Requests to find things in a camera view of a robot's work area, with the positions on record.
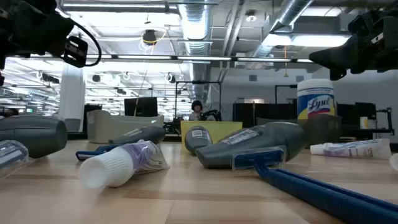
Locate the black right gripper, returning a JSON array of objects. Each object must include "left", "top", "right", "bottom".
[{"left": 309, "top": 9, "right": 398, "bottom": 82}]

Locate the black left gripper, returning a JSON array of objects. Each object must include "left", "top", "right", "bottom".
[{"left": 0, "top": 0, "right": 76, "bottom": 71}]

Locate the white travel toothpaste tube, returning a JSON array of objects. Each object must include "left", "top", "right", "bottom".
[
  {"left": 310, "top": 138, "right": 392, "bottom": 161},
  {"left": 78, "top": 139, "right": 170, "bottom": 189}
]

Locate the Lysol wipes canister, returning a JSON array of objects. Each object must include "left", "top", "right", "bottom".
[{"left": 296, "top": 78, "right": 336, "bottom": 120}]

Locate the black equipment desk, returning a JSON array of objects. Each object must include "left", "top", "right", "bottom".
[{"left": 336, "top": 101, "right": 396, "bottom": 141}]

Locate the dark grey plastic bin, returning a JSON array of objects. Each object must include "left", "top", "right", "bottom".
[{"left": 256, "top": 113, "right": 343, "bottom": 149}]

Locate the white building pillar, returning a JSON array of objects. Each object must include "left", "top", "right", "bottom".
[{"left": 58, "top": 62, "right": 86, "bottom": 133}]

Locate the black partition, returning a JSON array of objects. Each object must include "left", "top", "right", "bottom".
[{"left": 232, "top": 102, "right": 299, "bottom": 128}]

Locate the black light bar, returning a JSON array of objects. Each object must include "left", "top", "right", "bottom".
[{"left": 0, "top": 53, "right": 315, "bottom": 65}]

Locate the light grey plastic bin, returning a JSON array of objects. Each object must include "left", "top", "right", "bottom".
[{"left": 86, "top": 109, "right": 165, "bottom": 144}]

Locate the yellow plastic bin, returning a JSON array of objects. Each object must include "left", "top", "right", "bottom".
[{"left": 180, "top": 120, "right": 243, "bottom": 151}]

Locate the black office chair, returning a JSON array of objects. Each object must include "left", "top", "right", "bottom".
[{"left": 201, "top": 109, "right": 223, "bottom": 122}]

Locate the black computer monitor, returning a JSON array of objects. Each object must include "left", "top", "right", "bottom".
[{"left": 124, "top": 96, "right": 159, "bottom": 118}]

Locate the person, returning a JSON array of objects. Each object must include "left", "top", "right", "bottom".
[{"left": 188, "top": 100, "right": 205, "bottom": 121}]

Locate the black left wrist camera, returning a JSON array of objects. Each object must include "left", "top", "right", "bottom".
[{"left": 63, "top": 35, "right": 89, "bottom": 68}]

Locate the black stand frame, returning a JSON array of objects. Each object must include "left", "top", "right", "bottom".
[
  {"left": 274, "top": 84, "right": 299, "bottom": 105},
  {"left": 174, "top": 80, "right": 223, "bottom": 122}
]

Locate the silver ventilation duct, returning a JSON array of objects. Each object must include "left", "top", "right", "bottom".
[
  {"left": 247, "top": 0, "right": 315, "bottom": 69},
  {"left": 177, "top": 0, "right": 213, "bottom": 103}
]

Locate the black dome camera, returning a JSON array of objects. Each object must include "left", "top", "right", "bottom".
[{"left": 142, "top": 29, "right": 158, "bottom": 45}]

